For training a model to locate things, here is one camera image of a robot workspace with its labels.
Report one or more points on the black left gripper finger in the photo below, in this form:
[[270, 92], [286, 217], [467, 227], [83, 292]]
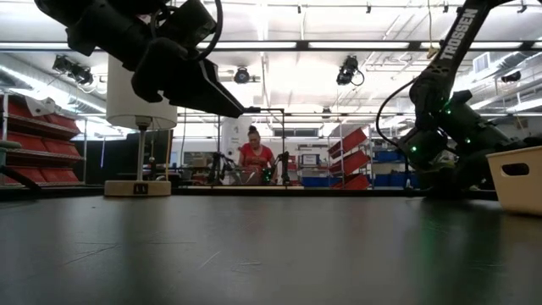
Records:
[[216, 97]]

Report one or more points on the yellow plastic bin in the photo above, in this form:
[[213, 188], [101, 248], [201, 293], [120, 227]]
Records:
[[516, 190]]

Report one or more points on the teal plastic bin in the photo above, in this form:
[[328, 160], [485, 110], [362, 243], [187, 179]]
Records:
[[3, 154]]

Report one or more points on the black background robot arm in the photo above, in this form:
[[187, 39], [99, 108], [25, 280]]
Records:
[[222, 167], [277, 169]]

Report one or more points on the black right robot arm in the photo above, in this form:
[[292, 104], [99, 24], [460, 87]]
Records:
[[457, 38]]

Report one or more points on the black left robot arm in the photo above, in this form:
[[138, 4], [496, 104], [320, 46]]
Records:
[[97, 25]]

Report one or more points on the black ceiling spotlight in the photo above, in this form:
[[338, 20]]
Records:
[[242, 75]]

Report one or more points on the black ceiling fixture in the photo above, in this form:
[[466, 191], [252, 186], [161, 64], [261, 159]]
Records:
[[511, 76]]

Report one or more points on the person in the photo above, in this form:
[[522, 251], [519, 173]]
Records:
[[255, 156]]

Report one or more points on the black partition panel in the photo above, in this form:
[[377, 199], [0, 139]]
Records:
[[118, 161]]

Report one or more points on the small monitor screen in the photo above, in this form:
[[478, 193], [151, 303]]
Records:
[[310, 159]]

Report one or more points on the white shade wooden base lamp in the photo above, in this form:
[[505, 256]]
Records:
[[127, 188]]

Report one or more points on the red bin shelf rack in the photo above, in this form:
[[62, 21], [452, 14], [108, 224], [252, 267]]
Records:
[[42, 146]]

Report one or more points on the blue storage bin stack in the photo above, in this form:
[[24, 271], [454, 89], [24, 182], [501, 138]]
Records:
[[385, 180]]

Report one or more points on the red tilted bin rack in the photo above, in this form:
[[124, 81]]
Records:
[[353, 161]]

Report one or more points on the black table mat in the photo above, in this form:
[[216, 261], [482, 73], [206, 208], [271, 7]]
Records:
[[271, 262]]

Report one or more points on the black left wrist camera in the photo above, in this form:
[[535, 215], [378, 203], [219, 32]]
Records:
[[186, 21]]

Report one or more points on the black ceiling camera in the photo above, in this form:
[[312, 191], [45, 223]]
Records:
[[72, 70], [347, 70]]

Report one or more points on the black overhead frame beam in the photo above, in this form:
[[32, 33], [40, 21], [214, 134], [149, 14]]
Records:
[[301, 45]]

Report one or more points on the black aluminium table frame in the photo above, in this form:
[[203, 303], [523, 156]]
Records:
[[339, 192]]

